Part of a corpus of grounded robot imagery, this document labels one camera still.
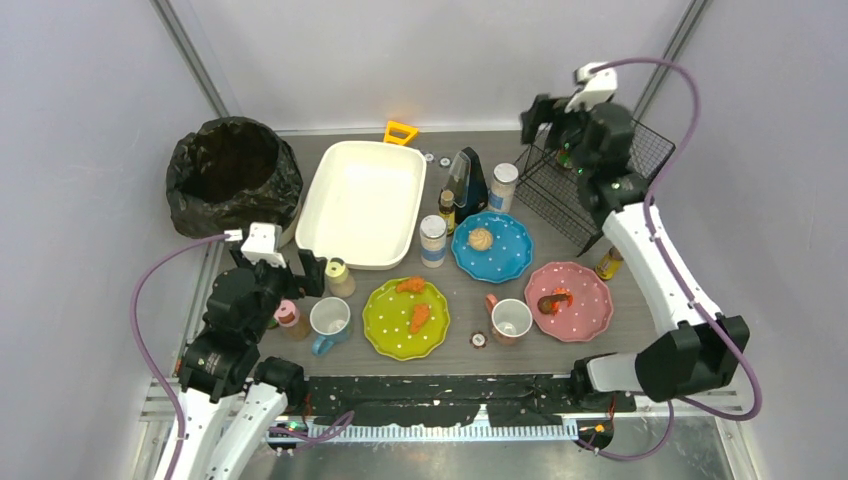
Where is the yellow oil bottle brown cap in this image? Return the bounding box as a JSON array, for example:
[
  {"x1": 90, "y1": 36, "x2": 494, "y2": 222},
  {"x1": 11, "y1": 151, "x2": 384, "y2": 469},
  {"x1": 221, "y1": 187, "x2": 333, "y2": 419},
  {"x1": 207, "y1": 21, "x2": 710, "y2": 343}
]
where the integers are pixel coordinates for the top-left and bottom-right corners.
[{"x1": 594, "y1": 247, "x2": 624, "y2": 281}]

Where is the yellow label oil bottle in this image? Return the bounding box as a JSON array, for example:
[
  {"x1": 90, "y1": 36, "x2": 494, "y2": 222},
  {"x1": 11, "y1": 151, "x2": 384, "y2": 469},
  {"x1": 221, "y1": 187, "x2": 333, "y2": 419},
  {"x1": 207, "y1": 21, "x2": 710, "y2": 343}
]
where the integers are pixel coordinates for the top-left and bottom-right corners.
[{"x1": 439, "y1": 189, "x2": 456, "y2": 236}]

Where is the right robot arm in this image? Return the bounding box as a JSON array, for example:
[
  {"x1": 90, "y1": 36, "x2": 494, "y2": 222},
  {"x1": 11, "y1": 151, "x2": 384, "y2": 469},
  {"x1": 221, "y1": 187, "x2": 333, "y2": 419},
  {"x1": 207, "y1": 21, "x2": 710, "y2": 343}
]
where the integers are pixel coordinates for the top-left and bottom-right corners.
[{"x1": 520, "y1": 94, "x2": 750, "y2": 402}]

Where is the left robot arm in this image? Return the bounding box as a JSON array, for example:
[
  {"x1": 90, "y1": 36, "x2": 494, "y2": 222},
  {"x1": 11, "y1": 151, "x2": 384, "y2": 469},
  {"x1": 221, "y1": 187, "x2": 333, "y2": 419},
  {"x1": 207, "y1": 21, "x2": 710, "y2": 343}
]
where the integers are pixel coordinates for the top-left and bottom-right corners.
[{"x1": 155, "y1": 249, "x2": 327, "y2": 479}]

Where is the pink lid spice shaker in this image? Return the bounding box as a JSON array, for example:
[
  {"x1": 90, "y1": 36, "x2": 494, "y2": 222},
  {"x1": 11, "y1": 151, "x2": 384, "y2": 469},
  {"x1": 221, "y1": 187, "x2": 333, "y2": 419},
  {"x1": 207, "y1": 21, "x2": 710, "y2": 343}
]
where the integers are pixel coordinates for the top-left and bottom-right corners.
[{"x1": 273, "y1": 299, "x2": 312, "y2": 341}]

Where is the yellow lid spice shaker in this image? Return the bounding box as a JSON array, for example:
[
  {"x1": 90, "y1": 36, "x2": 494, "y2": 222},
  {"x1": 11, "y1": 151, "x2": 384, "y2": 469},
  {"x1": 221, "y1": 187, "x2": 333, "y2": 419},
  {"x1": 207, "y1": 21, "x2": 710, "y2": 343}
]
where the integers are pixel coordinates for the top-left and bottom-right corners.
[{"x1": 325, "y1": 258, "x2": 356, "y2": 298}]

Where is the grain jar near metronome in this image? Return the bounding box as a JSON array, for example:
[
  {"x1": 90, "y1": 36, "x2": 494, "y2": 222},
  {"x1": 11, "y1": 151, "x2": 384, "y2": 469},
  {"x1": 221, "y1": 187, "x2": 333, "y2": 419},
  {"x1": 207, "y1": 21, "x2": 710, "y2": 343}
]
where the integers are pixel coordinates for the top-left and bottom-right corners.
[{"x1": 488, "y1": 163, "x2": 519, "y2": 213}]

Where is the white rectangular basin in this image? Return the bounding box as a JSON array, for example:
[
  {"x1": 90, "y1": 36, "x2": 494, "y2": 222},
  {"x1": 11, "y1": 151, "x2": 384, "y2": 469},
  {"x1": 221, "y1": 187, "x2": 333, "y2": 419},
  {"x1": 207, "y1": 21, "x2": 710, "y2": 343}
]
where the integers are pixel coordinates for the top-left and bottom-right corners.
[{"x1": 295, "y1": 140, "x2": 427, "y2": 270}]

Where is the green polka dot plate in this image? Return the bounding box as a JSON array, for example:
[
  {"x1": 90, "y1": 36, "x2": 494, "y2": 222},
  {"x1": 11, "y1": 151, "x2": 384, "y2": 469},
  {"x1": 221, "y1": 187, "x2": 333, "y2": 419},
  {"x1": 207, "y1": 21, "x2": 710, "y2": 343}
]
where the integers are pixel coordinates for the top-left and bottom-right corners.
[{"x1": 362, "y1": 277, "x2": 451, "y2": 361}]

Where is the upper orange food piece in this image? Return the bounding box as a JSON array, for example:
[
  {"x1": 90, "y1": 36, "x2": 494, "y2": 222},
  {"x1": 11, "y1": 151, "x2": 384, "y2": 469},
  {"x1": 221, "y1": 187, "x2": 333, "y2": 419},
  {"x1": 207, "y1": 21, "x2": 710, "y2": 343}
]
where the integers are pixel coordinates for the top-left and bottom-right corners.
[{"x1": 395, "y1": 276, "x2": 427, "y2": 294}]

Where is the orange food piece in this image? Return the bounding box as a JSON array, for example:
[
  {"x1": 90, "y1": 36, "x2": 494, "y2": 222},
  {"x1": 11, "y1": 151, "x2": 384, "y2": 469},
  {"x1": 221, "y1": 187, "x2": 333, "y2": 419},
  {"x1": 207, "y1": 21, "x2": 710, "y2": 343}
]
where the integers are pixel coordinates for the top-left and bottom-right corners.
[
  {"x1": 408, "y1": 303, "x2": 431, "y2": 334},
  {"x1": 395, "y1": 276, "x2": 427, "y2": 294}
]

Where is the black metronome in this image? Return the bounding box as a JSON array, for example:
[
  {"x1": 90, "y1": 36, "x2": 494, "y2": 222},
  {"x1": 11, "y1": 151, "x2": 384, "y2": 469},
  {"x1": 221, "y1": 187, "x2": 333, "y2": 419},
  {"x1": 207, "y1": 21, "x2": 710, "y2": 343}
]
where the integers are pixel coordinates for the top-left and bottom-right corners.
[{"x1": 444, "y1": 147, "x2": 489, "y2": 225}]

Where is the lower orange food piece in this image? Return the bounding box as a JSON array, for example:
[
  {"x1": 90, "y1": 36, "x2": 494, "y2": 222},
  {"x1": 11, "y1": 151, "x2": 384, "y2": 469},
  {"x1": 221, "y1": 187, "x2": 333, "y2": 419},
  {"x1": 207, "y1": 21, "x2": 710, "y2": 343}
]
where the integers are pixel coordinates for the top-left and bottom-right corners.
[{"x1": 408, "y1": 303, "x2": 431, "y2": 334}]

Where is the grain jar near basin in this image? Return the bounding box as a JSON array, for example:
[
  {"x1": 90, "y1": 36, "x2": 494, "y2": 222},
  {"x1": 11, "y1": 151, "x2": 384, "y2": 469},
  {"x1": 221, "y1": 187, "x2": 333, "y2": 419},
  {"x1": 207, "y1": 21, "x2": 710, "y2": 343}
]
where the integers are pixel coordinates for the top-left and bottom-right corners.
[{"x1": 419, "y1": 214, "x2": 447, "y2": 268}]

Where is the black bag lined trash bin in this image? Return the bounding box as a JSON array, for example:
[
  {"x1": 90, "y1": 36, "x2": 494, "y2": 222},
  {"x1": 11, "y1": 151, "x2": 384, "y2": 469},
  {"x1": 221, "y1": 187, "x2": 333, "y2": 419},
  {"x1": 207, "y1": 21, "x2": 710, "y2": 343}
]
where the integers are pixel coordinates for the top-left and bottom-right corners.
[{"x1": 165, "y1": 116, "x2": 304, "y2": 243}]

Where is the blue polka dot plate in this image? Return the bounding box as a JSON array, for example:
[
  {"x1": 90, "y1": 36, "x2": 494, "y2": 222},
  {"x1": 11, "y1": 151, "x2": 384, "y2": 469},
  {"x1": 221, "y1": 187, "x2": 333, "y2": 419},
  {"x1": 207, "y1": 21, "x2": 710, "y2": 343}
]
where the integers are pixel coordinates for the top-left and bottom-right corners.
[{"x1": 450, "y1": 211, "x2": 535, "y2": 284}]

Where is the beige bun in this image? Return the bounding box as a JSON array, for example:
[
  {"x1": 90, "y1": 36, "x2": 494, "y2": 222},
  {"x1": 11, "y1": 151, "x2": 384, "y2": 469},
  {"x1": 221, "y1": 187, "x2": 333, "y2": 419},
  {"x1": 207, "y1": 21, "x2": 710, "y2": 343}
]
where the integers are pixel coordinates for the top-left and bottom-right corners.
[{"x1": 467, "y1": 227, "x2": 494, "y2": 252}]

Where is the pink polka dot plate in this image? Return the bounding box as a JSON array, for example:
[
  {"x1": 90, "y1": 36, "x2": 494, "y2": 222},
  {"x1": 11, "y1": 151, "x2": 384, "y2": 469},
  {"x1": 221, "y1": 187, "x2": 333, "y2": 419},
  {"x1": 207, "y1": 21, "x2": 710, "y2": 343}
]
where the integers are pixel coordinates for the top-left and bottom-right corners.
[{"x1": 524, "y1": 261, "x2": 614, "y2": 343}]

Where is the brown and orange food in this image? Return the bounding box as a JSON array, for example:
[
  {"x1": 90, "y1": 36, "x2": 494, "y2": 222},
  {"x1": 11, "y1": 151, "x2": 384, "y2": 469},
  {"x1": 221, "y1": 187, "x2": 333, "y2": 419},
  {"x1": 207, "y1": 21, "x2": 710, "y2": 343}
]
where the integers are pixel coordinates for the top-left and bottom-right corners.
[{"x1": 537, "y1": 288, "x2": 573, "y2": 315}]

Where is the brown poker chip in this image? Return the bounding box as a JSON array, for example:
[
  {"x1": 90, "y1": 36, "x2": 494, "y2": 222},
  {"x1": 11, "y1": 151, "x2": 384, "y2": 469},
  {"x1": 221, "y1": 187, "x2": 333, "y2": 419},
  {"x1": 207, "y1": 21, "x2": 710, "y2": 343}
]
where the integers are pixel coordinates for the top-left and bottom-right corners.
[{"x1": 469, "y1": 331, "x2": 488, "y2": 349}]

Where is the black base mat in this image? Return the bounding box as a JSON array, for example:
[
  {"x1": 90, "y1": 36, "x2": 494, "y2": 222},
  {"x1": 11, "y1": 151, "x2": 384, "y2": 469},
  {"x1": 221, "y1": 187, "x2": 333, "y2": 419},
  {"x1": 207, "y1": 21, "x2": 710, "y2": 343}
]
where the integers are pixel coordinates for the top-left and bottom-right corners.
[{"x1": 308, "y1": 374, "x2": 636, "y2": 427}]

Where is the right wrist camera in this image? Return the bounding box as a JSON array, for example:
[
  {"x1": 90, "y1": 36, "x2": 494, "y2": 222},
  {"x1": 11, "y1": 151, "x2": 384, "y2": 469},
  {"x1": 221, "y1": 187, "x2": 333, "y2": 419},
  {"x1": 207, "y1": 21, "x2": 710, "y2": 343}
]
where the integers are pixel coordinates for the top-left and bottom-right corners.
[{"x1": 565, "y1": 62, "x2": 618, "y2": 112}]

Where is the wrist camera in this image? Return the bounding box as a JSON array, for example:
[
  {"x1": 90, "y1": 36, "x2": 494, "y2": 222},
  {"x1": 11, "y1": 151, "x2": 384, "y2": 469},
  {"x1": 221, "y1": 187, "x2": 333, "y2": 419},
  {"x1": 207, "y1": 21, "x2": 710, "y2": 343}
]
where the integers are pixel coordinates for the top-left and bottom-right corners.
[
  {"x1": 565, "y1": 62, "x2": 618, "y2": 112},
  {"x1": 240, "y1": 222, "x2": 287, "y2": 268}
]

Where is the blue handled white mug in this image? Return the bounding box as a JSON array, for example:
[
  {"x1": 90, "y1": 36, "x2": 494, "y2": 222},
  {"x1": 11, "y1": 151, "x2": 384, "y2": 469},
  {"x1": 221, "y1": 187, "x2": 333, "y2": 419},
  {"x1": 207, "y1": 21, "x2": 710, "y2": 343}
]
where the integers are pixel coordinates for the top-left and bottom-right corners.
[{"x1": 309, "y1": 297, "x2": 352, "y2": 356}]

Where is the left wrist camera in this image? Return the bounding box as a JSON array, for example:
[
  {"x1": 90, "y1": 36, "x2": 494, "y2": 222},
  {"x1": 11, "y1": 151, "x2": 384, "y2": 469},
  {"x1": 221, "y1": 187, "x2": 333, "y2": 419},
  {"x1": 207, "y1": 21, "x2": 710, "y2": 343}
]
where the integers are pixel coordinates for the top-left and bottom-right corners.
[{"x1": 240, "y1": 222, "x2": 287, "y2": 268}]

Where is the black wire basket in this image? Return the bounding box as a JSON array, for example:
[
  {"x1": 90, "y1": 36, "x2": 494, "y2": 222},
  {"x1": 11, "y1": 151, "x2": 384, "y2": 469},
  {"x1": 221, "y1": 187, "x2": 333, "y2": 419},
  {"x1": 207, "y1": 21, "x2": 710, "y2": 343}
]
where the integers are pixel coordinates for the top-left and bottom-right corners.
[{"x1": 514, "y1": 121, "x2": 676, "y2": 254}]

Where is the orange plastic handle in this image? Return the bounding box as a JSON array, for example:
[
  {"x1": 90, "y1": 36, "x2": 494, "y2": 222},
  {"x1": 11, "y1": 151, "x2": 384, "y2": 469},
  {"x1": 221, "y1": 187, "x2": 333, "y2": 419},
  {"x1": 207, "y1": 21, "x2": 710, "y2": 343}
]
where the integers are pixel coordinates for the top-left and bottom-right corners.
[{"x1": 383, "y1": 120, "x2": 420, "y2": 146}]

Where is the orange handled white mug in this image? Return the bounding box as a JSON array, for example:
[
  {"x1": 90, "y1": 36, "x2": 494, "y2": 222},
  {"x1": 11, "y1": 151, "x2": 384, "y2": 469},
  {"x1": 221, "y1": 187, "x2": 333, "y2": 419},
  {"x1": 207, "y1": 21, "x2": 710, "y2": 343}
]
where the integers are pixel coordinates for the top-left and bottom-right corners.
[{"x1": 485, "y1": 294, "x2": 534, "y2": 346}]

